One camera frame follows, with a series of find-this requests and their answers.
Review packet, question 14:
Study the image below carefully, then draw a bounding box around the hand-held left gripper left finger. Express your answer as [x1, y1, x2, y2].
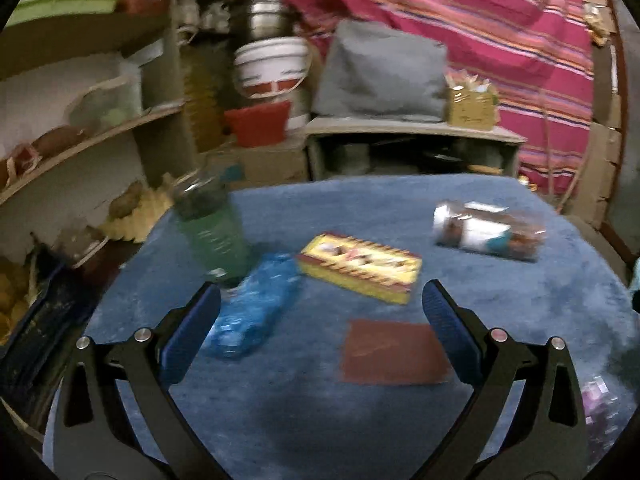
[52, 281, 231, 480]

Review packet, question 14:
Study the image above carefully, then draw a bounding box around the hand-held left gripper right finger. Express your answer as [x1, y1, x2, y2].
[415, 280, 588, 480]

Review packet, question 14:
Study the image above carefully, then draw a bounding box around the brown square sheet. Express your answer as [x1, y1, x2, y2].
[340, 319, 453, 387]

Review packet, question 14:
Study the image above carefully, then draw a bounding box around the blue crumpled plastic bag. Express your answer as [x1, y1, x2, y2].
[207, 252, 303, 359]

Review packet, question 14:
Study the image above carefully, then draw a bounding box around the green plastic cup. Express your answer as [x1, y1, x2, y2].
[172, 164, 251, 288]

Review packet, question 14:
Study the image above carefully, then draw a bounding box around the clear plastic jar lying down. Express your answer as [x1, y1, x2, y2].
[432, 200, 547, 263]

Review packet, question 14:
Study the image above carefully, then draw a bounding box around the yellow flat box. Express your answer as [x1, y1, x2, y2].
[296, 231, 423, 307]

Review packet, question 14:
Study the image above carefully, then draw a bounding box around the egg carton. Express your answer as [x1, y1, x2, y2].
[102, 175, 176, 243]

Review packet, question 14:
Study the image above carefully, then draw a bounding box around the red plastic container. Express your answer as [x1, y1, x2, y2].
[60, 227, 113, 271]

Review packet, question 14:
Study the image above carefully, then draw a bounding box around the blue plastic crate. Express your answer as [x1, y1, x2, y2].
[0, 247, 96, 411]

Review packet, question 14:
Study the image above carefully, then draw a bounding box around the pile of potatoes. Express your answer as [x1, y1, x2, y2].
[0, 257, 38, 331]

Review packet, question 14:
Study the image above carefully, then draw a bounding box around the low wooden table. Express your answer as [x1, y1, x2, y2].
[302, 117, 528, 183]

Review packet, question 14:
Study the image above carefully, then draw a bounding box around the red plastic basket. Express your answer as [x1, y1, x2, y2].
[223, 101, 292, 148]

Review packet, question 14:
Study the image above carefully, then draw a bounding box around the small yellow cardboard box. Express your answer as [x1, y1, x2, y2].
[445, 74, 500, 128]

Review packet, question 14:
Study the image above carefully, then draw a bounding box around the large cardboard box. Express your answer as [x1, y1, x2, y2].
[565, 75, 626, 231]

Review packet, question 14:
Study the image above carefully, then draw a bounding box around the yellowish plastic jug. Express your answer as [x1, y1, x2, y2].
[184, 50, 226, 153]

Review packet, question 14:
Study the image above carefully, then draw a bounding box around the clear plastic container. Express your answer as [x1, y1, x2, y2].
[67, 76, 143, 133]

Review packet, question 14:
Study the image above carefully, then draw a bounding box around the wooden shelf unit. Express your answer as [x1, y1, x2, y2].
[0, 0, 201, 206]

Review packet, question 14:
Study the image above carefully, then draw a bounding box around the grey cushion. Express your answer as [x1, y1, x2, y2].
[311, 20, 449, 122]

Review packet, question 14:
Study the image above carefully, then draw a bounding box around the white plastic bucket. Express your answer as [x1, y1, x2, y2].
[234, 36, 311, 100]

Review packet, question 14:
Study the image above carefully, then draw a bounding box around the pink striped cloth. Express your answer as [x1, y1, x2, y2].
[272, 0, 601, 196]

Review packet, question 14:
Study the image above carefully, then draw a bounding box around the metal pot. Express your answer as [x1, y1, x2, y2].
[242, 0, 293, 43]

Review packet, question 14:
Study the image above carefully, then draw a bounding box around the green plastic tub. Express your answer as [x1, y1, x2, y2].
[7, 0, 121, 26]

